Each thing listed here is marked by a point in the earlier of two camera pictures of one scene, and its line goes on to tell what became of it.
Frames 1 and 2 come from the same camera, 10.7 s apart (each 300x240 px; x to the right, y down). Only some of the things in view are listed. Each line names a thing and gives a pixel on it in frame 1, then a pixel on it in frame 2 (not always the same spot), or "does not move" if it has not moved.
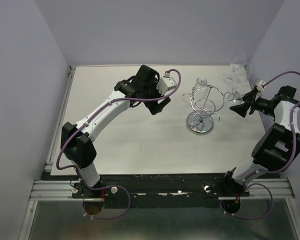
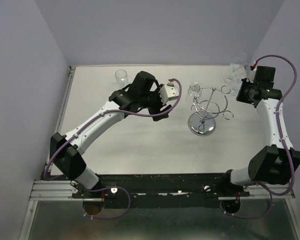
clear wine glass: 237,95 -> 121,77
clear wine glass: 201,85 -> 194,89
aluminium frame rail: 43,190 does not move
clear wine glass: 238,61 does not move
